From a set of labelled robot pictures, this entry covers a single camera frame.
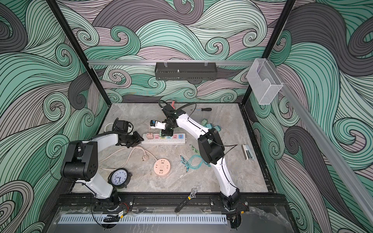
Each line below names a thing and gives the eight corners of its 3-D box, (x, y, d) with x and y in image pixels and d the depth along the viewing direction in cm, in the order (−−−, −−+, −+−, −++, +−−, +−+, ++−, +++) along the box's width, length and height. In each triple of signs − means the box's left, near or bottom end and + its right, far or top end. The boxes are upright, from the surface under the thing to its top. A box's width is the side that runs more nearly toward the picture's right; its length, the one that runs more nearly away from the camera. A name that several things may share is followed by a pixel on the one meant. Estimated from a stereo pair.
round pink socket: (153, 175, 84) (152, 174, 82) (155, 160, 91) (154, 158, 88) (170, 175, 84) (169, 174, 82) (171, 160, 91) (170, 158, 88)
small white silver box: (245, 159, 91) (247, 157, 88) (241, 146, 97) (243, 144, 95) (252, 159, 91) (254, 157, 88) (247, 146, 97) (249, 144, 95)
